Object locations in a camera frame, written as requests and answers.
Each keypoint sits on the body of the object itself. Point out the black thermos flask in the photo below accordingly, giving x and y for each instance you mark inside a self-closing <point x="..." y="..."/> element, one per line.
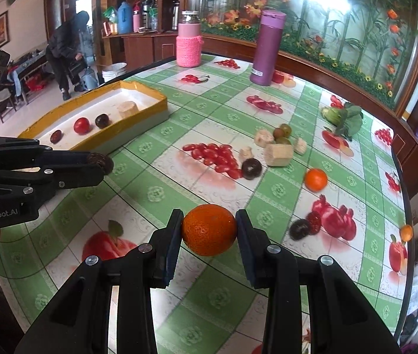
<point x="175" y="15"/>
<point x="145" y="14"/>

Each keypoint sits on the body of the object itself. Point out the dark brown plum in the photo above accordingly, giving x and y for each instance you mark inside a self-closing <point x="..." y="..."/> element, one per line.
<point x="104" y="162"/>

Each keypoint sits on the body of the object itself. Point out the green packet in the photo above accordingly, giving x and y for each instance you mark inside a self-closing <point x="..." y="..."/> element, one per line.
<point x="111" y="15"/>

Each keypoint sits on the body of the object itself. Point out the pink bottle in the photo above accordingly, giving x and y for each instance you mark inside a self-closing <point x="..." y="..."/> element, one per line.
<point x="137" y="20"/>

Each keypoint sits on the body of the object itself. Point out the white plastic bucket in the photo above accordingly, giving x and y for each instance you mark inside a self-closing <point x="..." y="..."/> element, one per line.
<point x="114" y="72"/>

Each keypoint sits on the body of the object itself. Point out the purple thermos bottle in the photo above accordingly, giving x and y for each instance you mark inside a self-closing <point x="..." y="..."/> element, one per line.
<point x="266" y="48"/>

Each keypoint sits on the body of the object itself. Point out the flower-print glass panel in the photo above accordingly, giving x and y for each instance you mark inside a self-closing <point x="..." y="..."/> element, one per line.
<point x="342" y="25"/>

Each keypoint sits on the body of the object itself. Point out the green leafy vegetable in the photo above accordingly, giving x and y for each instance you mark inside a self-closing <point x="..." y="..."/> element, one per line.
<point x="345" y="120"/>

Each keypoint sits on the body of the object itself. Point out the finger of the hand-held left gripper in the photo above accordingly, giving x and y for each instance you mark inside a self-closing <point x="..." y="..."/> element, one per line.
<point x="17" y="153"/>
<point x="76" y="177"/>

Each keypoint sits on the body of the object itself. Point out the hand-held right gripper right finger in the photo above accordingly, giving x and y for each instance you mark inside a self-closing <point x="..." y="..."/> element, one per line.
<point x="246" y="250"/>

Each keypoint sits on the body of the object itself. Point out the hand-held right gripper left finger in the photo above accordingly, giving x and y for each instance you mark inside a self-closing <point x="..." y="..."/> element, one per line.
<point x="172" y="250"/>

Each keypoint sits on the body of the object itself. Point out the small orange kumquat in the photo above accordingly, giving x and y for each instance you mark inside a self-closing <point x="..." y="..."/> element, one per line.
<point x="406" y="232"/>

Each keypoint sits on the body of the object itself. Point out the red date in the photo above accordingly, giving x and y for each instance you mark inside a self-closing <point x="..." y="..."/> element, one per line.
<point x="314" y="222"/>
<point x="56" y="136"/>

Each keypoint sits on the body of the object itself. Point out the grey-blue water jug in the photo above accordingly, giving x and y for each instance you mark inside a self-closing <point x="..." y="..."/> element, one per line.
<point x="90" y="78"/>

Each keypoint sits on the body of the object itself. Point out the green fruit-print tablecloth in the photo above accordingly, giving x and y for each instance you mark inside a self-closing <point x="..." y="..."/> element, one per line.
<point x="194" y="125"/>

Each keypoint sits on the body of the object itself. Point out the red tomato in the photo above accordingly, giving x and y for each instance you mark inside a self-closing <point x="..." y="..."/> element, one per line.
<point x="81" y="125"/>

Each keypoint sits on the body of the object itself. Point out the medium orange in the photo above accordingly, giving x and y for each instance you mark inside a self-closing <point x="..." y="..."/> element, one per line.
<point x="316" y="179"/>

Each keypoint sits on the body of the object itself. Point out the pink knitted jar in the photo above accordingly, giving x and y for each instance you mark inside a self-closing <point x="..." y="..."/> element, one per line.
<point x="189" y="44"/>

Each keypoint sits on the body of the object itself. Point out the large orange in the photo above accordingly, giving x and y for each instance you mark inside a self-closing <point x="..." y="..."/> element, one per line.
<point x="209" y="230"/>

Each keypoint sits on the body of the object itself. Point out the green plum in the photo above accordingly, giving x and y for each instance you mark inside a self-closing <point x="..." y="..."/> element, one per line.
<point x="282" y="130"/>
<point x="283" y="141"/>

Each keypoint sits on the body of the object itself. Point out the yellow-rimmed white tray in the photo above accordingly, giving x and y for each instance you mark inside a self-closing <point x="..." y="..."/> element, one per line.
<point x="146" y="96"/>

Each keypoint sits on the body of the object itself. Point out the blue plastic jug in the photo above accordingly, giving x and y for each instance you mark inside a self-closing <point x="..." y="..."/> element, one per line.
<point x="124" y="18"/>

